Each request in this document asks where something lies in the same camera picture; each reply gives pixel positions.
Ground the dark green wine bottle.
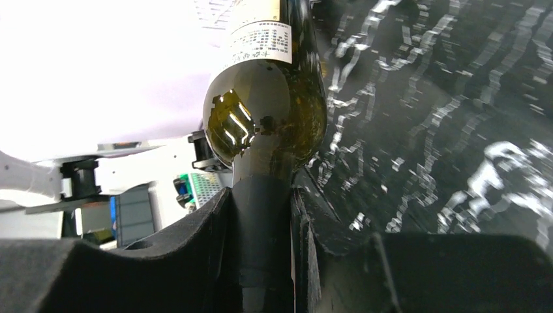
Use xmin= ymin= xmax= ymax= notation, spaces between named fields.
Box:
xmin=203 ymin=1 xmax=327 ymax=312

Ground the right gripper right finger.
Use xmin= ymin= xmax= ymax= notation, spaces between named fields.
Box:
xmin=291 ymin=170 xmax=552 ymax=312

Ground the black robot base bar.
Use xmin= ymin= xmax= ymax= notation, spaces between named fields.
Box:
xmin=1 ymin=131 xmax=232 ymax=250

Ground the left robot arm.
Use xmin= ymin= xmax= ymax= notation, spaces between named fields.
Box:
xmin=1 ymin=151 xmax=101 ymax=207

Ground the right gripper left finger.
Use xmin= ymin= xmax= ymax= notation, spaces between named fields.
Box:
xmin=1 ymin=188 xmax=231 ymax=312

